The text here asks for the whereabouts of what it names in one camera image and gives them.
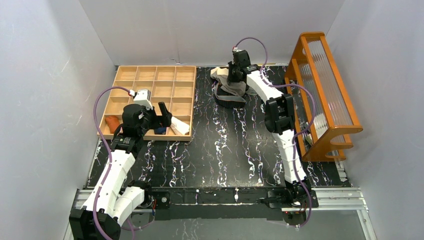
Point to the grey beige underwear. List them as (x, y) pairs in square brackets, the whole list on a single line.
[(226, 88)]

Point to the orange wooden rack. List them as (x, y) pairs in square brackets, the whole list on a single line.
[(329, 111)]

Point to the rolled blue underwear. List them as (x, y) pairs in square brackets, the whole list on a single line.
[(160, 131)]

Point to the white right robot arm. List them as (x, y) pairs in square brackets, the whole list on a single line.
[(279, 119)]

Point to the rolled white underwear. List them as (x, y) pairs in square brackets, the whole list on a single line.
[(180, 126)]

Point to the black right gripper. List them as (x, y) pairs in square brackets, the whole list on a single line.
[(234, 76)]

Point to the black striped underwear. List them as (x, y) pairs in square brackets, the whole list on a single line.
[(227, 100)]

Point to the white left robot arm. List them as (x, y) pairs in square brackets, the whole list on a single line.
[(106, 209)]

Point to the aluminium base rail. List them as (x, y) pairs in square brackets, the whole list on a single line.
[(270, 203)]

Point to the wooden compartment tray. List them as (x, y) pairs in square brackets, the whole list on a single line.
[(173, 85)]

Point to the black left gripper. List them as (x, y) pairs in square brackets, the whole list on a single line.
[(159, 118)]

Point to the rolled orange underwear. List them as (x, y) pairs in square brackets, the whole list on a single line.
[(112, 122)]

